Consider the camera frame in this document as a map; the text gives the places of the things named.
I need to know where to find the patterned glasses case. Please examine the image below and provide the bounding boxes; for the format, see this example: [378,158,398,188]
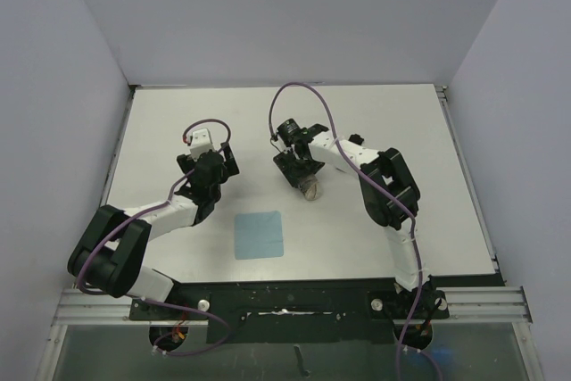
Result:
[298,176,321,202]

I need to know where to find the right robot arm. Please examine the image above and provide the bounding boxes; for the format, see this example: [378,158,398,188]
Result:
[270,119,429,318]

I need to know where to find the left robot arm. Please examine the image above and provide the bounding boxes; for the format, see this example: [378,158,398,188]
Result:
[67,143,239,319]

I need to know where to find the black sunglasses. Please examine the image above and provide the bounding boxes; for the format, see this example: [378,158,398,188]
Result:
[349,134,364,145]

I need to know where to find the blue cleaning cloth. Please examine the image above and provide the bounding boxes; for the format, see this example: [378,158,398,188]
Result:
[234,211,284,261]

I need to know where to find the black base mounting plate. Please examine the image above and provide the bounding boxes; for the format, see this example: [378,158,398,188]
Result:
[129,278,450,344]

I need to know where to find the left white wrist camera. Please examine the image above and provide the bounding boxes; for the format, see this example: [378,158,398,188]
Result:
[184,128,214,161]

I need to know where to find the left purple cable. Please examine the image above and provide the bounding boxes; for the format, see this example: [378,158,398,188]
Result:
[75,118,233,358]

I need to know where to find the purple cable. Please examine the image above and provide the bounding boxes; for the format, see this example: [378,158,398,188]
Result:
[269,81,443,381]
[75,118,233,358]

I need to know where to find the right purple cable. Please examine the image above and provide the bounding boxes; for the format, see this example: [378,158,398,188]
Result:
[269,81,443,381]

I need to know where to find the aluminium frame rail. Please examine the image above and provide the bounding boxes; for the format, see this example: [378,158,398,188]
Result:
[53,286,532,326]

